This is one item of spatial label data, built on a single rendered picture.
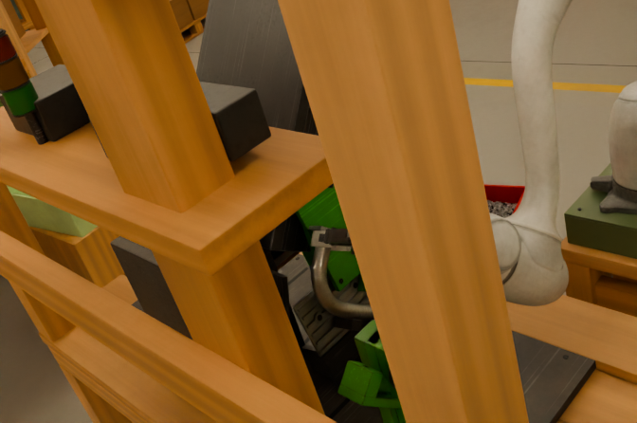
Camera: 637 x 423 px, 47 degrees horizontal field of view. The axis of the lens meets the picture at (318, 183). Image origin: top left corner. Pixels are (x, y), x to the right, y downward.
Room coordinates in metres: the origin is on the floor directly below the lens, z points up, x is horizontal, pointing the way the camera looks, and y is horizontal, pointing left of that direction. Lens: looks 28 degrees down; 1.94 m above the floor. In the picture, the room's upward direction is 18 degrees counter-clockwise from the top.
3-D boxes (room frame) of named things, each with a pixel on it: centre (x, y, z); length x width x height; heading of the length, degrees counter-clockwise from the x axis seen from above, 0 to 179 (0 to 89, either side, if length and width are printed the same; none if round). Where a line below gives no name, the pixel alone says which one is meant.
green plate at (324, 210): (1.26, 0.02, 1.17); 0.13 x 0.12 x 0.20; 37
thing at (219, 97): (0.92, 0.11, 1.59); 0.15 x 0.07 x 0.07; 37
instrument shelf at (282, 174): (1.12, 0.32, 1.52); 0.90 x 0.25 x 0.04; 37
